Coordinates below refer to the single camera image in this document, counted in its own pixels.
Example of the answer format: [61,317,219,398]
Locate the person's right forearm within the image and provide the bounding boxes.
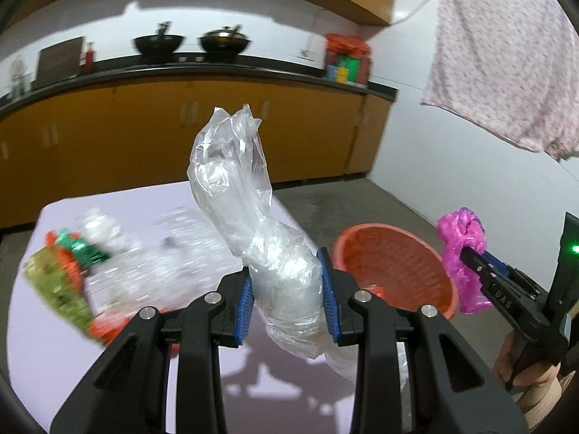
[518,366,579,434]

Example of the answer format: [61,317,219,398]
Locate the yellow base cabinets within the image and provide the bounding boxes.
[0,75,392,231]

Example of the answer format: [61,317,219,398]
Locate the black wok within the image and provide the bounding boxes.
[132,22,187,58]

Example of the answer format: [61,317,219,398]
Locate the red bottle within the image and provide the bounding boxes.
[80,42,97,76]

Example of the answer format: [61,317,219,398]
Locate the black kitchen countertop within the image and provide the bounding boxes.
[0,54,400,120]

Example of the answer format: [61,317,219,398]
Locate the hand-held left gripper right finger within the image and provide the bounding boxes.
[317,248,528,434]

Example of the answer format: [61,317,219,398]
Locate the orange bag of packets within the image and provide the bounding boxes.
[323,33,373,86]

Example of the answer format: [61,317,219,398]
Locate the clear glass jar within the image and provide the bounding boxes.
[9,56,30,98]

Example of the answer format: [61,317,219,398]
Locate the yellow green snack wrapper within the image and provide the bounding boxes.
[22,248,98,341]

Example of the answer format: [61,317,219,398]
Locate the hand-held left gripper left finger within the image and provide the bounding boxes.
[50,275,254,434]

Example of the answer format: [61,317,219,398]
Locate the knotted clear plastic bag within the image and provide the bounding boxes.
[75,208,136,254]

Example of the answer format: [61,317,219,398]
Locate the pink plastic bag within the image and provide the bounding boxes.
[437,208,494,314]

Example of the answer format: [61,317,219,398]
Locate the orange plastic basket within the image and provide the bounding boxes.
[331,223,458,322]

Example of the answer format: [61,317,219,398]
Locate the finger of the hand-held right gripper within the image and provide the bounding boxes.
[480,251,544,301]
[459,246,544,326]

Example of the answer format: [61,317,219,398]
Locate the black wok shiny inside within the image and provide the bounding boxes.
[198,25,253,58]

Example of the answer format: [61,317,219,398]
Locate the hanging floral cloth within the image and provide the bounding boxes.
[420,0,579,162]

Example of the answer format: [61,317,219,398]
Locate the orange plastic wrapper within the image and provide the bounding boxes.
[88,308,175,345]

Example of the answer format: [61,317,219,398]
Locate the person's right hand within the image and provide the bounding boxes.
[492,329,562,396]

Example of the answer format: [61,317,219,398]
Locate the green plastic bag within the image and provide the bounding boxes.
[45,230,110,267]

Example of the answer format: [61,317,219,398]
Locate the dark wooden cutting board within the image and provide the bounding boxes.
[35,36,86,86]

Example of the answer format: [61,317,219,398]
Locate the large clear plastic bag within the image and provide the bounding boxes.
[187,104,408,390]

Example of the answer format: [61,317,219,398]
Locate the crumpled clear plastic sheet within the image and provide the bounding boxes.
[86,208,238,322]

